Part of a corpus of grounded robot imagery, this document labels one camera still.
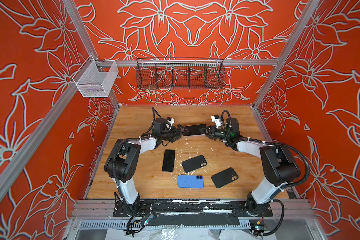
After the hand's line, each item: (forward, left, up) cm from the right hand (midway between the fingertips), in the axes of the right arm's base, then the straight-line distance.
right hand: (198, 130), depth 85 cm
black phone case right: (-22, -14, -16) cm, 30 cm away
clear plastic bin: (+32, +64, +16) cm, 73 cm away
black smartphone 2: (-13, +18, -16) cm, 27 cm away
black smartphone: (+1, +2, 0) cm, 3 cm away
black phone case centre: (-13, +3, -16) cm, 21 cm away
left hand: (+2, +8, -4) cm, 9 cm away
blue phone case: (-23, +6, -16) cm, 29 cm away
